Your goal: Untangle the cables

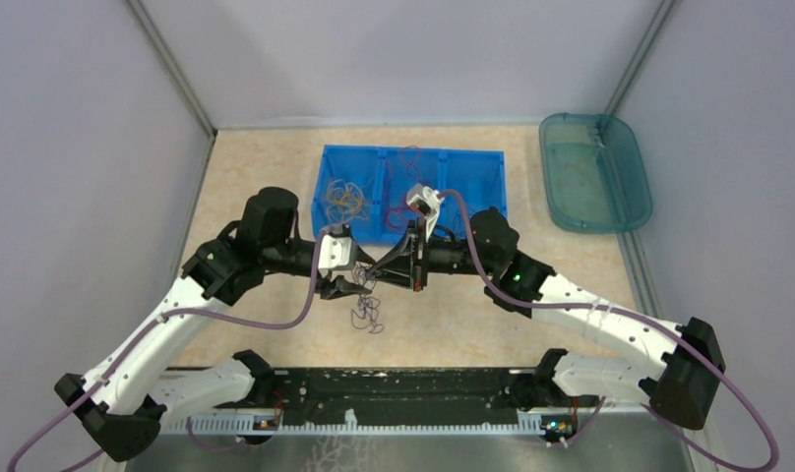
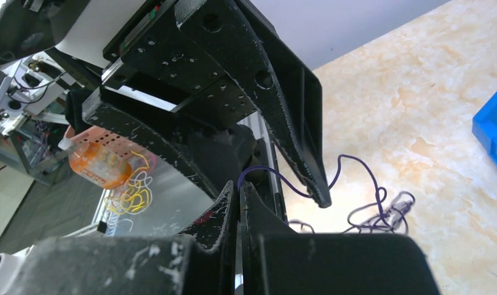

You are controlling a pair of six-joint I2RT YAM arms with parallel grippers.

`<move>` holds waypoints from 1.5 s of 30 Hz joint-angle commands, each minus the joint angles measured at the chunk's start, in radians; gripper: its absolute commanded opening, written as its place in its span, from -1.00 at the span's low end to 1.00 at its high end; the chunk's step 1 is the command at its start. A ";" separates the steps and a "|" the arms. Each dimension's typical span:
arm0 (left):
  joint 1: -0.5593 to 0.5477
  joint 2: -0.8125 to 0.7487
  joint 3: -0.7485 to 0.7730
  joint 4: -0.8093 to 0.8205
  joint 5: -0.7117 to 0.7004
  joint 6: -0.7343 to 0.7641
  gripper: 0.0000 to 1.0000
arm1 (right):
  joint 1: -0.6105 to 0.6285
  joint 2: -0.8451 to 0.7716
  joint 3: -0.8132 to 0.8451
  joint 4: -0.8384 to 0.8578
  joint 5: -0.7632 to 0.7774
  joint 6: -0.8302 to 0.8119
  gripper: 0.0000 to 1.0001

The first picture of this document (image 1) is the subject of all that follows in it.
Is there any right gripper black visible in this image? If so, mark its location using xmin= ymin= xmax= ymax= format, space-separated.
xmin=366 ymin=217 xmax=496 ymax=293

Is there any purple wire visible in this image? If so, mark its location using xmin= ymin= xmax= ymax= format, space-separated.
xmin=348 ymin=264 xmax=386 ymax=335

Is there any yellow wire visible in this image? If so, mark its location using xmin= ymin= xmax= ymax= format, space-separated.
xmin=324 ymin=177 xmax=373 ymax=229

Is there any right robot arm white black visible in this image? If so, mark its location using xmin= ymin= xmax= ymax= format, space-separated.
xmin=369 ymin=207 xmax=726 ymax=431

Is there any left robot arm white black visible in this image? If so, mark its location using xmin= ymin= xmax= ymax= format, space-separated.
xmin=55 ymin=187 xmax=371 ymax=463

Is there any blue three-compartment plastic bin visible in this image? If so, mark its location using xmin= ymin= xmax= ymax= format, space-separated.
xmin=311 ymin=144 xmax=509 ymax=248

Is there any teal translucent plastic tray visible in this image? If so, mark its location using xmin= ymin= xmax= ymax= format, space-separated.
xmin=539 ymin=113 xmax=653 ymax=234

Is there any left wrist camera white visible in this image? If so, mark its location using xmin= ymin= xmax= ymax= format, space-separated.
xmin=318 ymin=223 xmax=358 ymax=271

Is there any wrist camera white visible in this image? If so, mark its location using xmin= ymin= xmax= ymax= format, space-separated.
xmin=318 ymin=223 xmax=358 ymax=271
xmin=405 ymin=183 xmax=443 ymax=241

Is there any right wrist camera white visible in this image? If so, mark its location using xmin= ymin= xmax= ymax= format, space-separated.
xmin=405 ymin=183 xmax=443 ymax=241

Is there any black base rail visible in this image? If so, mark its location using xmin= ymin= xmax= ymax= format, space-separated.
xmin=213 ymin=366 xmax=601 ymax=428

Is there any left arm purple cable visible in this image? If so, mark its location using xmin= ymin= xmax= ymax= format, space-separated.
xmin=6 ymin=224 xmax=327 ymax=472

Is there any white slotted cable duct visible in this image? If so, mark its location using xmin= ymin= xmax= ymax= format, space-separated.
xmin=161 ymin=409 xmax=575 ymax=439

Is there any aluminium rail right side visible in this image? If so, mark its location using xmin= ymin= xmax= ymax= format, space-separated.
xmin=615 ymin=231 xmax=708 ymax=413

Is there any aluminium frame post left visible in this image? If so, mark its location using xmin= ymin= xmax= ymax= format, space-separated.
xmin=123 ymin=0 xmax=217 ymax=140

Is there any aluminium frame post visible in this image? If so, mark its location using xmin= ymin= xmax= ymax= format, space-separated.
xmin=603 ymin=0 xmax=681 ymax=116
xmin=123 ymin=0 xmax=217 ymax=140

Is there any aluminium frame post right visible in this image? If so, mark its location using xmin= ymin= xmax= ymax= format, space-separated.
xmin=603 ymin=0 xmax=681 ymax=116

